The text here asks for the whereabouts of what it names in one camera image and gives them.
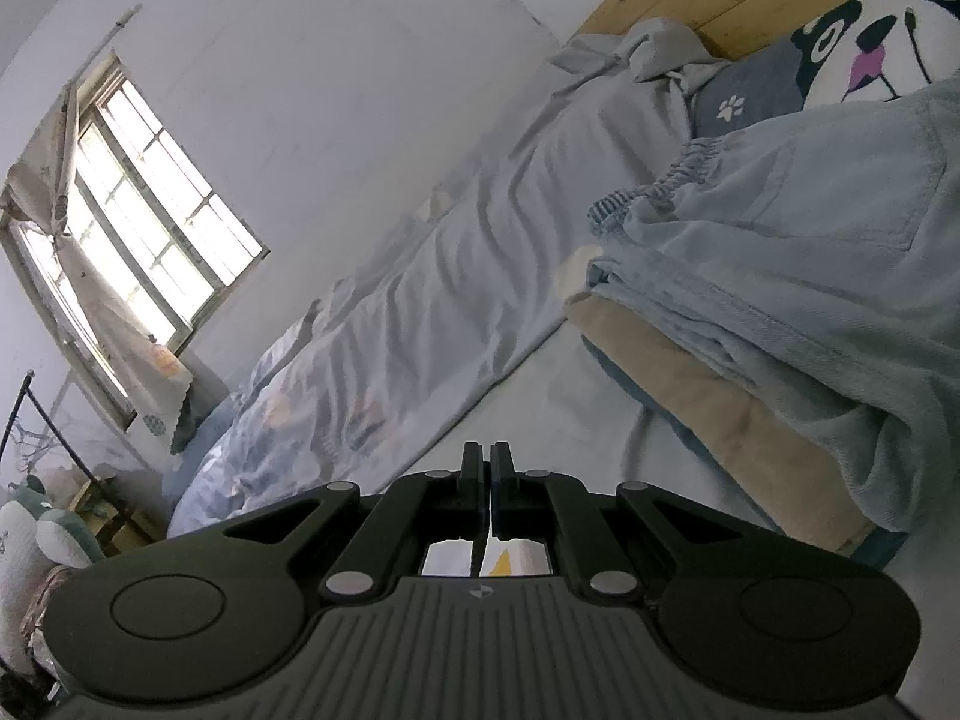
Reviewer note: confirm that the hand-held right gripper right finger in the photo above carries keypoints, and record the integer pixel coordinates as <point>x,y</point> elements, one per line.
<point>501,491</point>

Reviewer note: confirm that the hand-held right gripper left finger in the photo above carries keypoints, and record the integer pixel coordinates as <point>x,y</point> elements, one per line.
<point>472,491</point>

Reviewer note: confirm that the white and yellow plastic bag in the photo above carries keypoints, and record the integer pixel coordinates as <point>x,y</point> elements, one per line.
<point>517,559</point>

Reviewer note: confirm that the grey printed bed sheet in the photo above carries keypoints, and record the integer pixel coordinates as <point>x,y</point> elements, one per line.
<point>600,420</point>

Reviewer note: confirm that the dark blue folded garment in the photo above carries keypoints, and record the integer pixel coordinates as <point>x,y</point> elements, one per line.
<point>637,390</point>

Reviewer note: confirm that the blue leaf-print duvet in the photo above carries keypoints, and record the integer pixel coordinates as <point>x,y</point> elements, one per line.
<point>450,277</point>

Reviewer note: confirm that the beige folded garment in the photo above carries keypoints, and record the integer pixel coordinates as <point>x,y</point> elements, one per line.
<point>712,397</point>

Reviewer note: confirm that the plain blue pillow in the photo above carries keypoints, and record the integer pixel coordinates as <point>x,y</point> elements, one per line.
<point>195,435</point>

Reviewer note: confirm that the cardboard box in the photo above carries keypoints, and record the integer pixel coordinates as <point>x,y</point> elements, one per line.
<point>112,517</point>

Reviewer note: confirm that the white pineapple-print curtain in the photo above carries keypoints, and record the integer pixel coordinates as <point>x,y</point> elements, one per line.
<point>97,315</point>

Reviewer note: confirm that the black clothes rack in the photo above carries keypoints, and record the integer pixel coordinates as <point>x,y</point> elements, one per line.
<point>52,427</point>

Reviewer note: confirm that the white and teal plush toy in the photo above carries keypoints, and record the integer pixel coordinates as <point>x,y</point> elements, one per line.
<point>37,540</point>

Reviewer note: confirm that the barred window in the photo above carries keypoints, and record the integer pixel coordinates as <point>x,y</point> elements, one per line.
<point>142,202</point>

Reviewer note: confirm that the pink striped cloth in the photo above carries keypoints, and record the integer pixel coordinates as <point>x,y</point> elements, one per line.
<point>41,615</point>

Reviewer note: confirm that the cartoon-print pillow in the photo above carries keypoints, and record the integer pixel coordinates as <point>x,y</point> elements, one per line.
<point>825,52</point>

